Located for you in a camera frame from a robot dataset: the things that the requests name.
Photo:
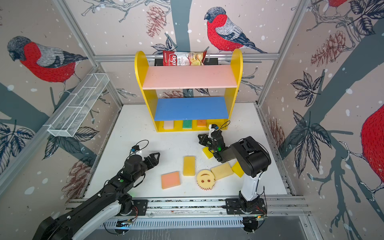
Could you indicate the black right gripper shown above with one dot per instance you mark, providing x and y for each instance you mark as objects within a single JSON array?
[{"x": 203, "y": 141}]

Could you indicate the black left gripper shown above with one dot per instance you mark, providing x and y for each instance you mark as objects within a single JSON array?
[{"x": 151, "y": 157}]

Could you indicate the orange scouring sponge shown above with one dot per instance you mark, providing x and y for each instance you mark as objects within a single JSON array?
[{"x": 201, "y": 123}]

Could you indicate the green scouring sponge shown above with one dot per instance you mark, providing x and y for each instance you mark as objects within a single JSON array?
[{"x": 187, "y": 124}]

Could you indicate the salmon pink sponge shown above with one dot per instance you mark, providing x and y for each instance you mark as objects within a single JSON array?
[{"x": 170, "y": 180}]

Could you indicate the yellow rectangular sponge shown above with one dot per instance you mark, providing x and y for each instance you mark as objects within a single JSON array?
[{"x": 189, "y": 167}]

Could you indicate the pale pink sponge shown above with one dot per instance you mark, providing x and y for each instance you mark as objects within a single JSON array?
[{"x": 168, "y": 125}]

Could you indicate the small bright yellow sponge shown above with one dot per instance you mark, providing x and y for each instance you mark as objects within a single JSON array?
[{"x": 207, "y": 153}]

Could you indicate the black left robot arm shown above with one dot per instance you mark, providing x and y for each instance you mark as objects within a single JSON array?
[{"x": 112, "y": 200}]

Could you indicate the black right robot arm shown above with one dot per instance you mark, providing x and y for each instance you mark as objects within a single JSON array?
[{"x": 252, "y": 157}]

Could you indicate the yellow wooden shelf unit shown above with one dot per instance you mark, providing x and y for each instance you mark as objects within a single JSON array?
[{"x": 189, "y": 92}]

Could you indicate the cream beige sponge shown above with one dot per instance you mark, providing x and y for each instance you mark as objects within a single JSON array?
[{"x": 222, "y": 171}]

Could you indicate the smiley face sponge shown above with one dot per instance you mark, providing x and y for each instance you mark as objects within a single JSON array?
[{"x": 206, "y": 180}]

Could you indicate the red chips bag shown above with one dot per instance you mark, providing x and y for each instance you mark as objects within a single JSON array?
[{"x": 172, "y": 56}]

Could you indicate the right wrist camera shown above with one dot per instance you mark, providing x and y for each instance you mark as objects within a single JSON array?
[{"x": 213, "y": 127}]

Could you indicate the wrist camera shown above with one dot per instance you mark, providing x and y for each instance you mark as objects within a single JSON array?
[
  {"x": 135, "y": 149},
  {"x": 213, "y": 127}
]

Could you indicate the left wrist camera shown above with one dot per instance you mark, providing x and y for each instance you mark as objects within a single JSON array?
[{"x": 135, "y": 149}]

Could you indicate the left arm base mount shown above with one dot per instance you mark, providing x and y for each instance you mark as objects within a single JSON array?
[{"x": 135, "y": 207}]

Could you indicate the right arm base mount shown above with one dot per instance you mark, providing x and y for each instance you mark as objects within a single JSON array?
[{"x": 239, "y": 206}]

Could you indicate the white wire mesh basket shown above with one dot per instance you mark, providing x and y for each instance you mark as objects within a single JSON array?
[{"x": 81, "y": 101}]

